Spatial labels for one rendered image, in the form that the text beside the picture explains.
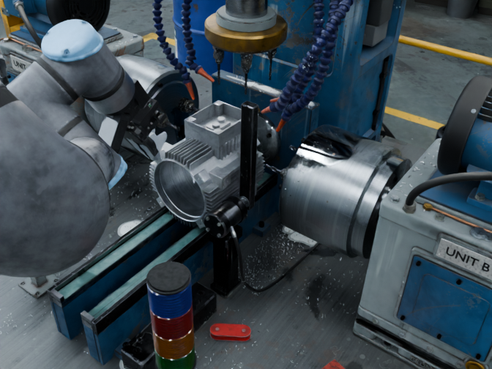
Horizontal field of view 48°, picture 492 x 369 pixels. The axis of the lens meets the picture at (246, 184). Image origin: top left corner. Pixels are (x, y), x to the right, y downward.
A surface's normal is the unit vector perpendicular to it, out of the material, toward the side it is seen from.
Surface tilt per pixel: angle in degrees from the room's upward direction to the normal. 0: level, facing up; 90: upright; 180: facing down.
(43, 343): 0
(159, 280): 0
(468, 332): 90
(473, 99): 35
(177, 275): 0
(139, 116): 30
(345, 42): 90
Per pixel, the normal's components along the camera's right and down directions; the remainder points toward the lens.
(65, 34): -0.22, -0.52
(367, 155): -0.07, -0.72
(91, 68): 0.66, 0.54
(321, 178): -0.42, -0.21
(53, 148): 0.87, -0.43
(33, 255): 0.42, 0.77
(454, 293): -0.59, 0.47
